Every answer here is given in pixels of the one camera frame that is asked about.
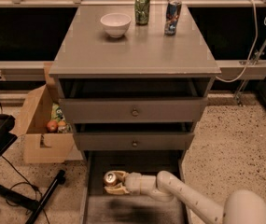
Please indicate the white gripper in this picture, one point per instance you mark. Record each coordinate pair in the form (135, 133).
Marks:
(132, 183)

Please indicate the orange soda can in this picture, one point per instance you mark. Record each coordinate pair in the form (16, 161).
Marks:
(110, 179)

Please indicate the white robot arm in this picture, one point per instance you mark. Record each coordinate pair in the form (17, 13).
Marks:
(242, 206)

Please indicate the grey bottom drawer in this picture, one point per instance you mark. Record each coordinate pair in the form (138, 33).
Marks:
(99, 207)

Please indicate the grey drawer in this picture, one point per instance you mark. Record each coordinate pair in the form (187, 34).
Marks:
(99, 207)
(131, 100)
(133, 136)

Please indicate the grey middle drawer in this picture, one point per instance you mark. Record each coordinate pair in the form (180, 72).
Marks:
(133, 136)

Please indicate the grey top drawer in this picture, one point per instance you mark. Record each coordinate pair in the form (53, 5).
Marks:
(131, 100)

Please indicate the grey wooden drawer cabinet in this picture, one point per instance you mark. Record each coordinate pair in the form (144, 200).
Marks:
(144, 51)

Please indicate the blue soda can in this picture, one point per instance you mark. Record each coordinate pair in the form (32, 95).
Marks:
(172, 17)

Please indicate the green soda can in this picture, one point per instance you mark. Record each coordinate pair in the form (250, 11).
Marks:
(141, 11)

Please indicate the small orange fruit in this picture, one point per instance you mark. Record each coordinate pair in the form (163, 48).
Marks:
(62, 123)

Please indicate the cardboard box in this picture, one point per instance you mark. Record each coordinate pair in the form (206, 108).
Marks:
(40, 145)

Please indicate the red apple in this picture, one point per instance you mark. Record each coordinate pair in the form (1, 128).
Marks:
(52, 126)

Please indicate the green snack bag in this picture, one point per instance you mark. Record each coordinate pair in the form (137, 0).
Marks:
(56, 113)

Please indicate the white ceramic bowl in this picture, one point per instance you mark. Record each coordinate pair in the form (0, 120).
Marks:
(116, 24)

